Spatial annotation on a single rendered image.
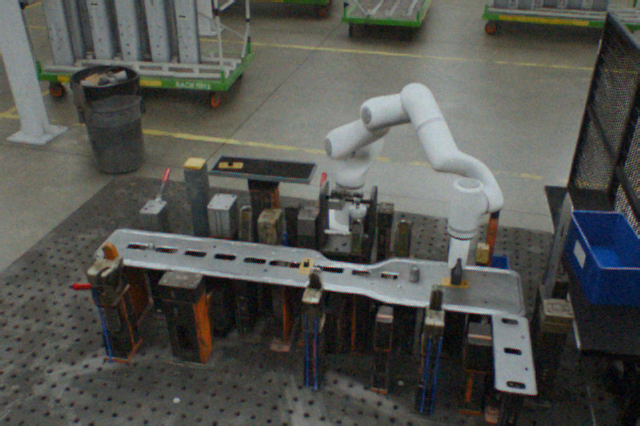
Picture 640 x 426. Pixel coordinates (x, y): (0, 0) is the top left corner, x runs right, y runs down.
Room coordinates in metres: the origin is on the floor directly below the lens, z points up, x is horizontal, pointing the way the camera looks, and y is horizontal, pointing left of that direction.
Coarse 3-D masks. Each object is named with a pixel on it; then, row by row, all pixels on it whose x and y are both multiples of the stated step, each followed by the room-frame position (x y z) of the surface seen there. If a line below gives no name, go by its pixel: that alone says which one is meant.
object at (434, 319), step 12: (432, 312) 1.29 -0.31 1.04; (444, 312) 1.30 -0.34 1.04; (432, 324) 1.25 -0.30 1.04; (432, 336) 1.25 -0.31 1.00; (420, 348) 1.27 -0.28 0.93; (432, 348) 1.25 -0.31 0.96; (432, 360) 1.24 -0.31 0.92; (420, 372) 1.29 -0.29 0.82; (432, 372) 1.26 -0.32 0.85; (420, 384) 1.26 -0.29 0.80; (432, 384) 1.25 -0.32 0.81; (420, 396) 1.25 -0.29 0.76; (432, 396) 1.24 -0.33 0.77; (420, 408) 1.25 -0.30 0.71; (432, 408) 1.24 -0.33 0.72
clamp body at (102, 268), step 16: (96, 272) 1.47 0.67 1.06; (112, 272) 1.48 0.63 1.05; (96, 288) 1.46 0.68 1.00; (112, 288) 1.46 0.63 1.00; (128, 288) 1.54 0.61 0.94; (96, 304) 1.46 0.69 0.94; (112, 304) 1.46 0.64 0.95; (128, 304) 1.53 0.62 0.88; (112, 320) 1.47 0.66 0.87; (128, 320) 1.51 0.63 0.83; (112, 336) 1.46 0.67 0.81; (128, 336) 1.49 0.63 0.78; (112, 352) 1.47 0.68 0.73; (128, 352) 1.48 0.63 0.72
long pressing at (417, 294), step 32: (96, 256) 1.64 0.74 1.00; (128, 256) 1.63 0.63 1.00; (160, 256) 1.63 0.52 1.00; (192, 256) 1.63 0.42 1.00; (256, 256) 1.63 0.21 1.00; (288, 256) 1.63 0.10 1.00; (320, 256) 1.62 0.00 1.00; (352, 288) 1.46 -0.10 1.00; (384, 288) 1.46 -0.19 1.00; (416, 288) 1.46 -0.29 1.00; (448, 288) 1.45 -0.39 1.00; (480, 288) 1.45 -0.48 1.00; (512, 288) 1.45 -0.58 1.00
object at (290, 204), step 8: (288, 200) 1.82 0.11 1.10; (296, 200) 1.82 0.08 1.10; (288, 208) 1.78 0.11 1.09; (296, 208) 1.78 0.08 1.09; (288, 216) 1.78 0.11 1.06; (296, 216) 1.78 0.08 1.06; (288, 224) 1.78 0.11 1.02; (296, 224) 1.78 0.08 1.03; (288, 232) 1.78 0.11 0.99; (296, 232) 1.78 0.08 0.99; (288, 240) 1.79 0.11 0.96; (296, 240) 1.78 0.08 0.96; (296, 264) 1.78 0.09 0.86; (296, 288) 1.78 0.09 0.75; (296, 296) 1.78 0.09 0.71
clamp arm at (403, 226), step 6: (402, 222) 1.67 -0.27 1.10; (408, 222) 1.67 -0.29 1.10; (402, 228) 1.66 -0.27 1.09; (408, 228) 1.66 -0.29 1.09; (402, 234) 1.66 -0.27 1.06; (402, 240) 1.65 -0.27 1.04; (396, 246) 1.65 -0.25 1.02; (402, 246) 1.65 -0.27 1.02; (396, 252) 1.65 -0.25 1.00; (402, 252) 1.64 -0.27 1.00
